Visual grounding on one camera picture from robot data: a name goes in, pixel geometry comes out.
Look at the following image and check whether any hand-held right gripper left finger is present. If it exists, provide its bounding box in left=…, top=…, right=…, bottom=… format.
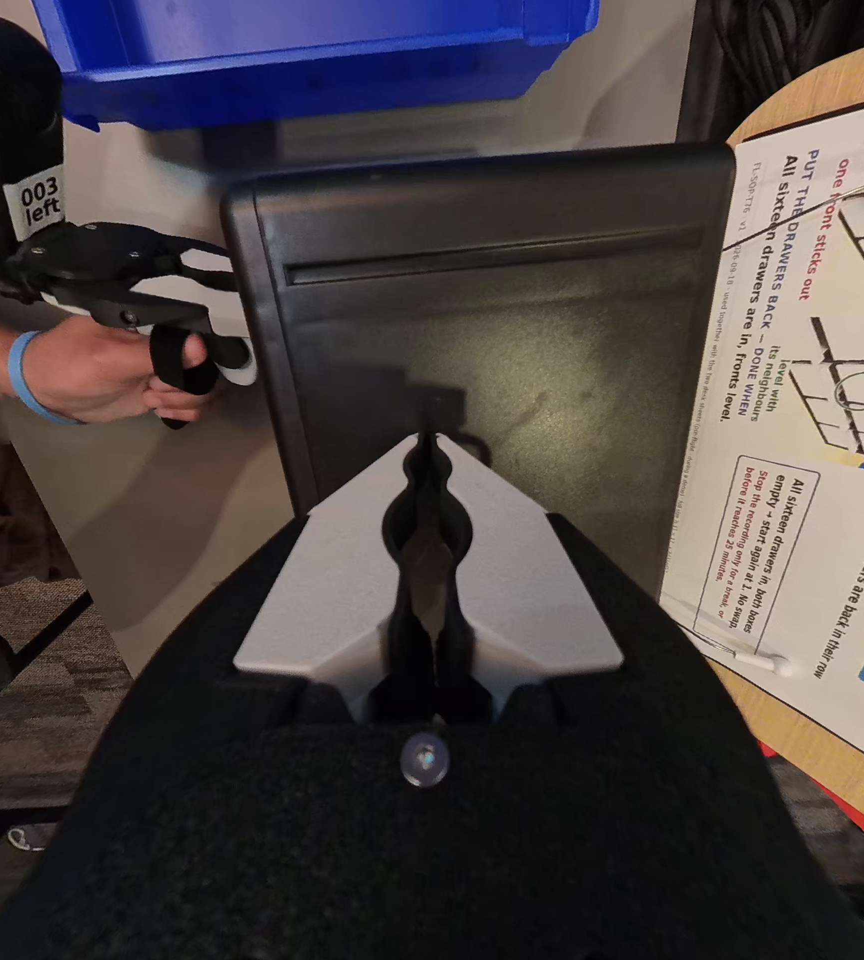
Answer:
left=233, top=432, right=433, bottom=725

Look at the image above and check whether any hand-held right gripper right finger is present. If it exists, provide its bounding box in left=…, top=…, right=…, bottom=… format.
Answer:
left=426, top=432, right=625, bottom=725

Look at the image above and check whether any black drawer cabinet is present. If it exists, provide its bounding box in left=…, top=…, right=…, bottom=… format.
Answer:
left=220, top=142, right=736, bottom=601

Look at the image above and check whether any person's left hand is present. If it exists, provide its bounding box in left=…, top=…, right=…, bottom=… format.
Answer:
left=23, top=315, right=219, bottom=429

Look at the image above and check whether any printed instruction sheet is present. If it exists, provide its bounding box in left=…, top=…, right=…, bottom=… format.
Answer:
left=657, top=86, right=864, bottom=789

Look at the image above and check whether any blue plastic bin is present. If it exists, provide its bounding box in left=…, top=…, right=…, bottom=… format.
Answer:
left=30, top=0, right=601, bottom=133

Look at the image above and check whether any round wooden board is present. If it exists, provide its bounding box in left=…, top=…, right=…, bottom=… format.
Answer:
left=705, top=30, right=864, bottom=845

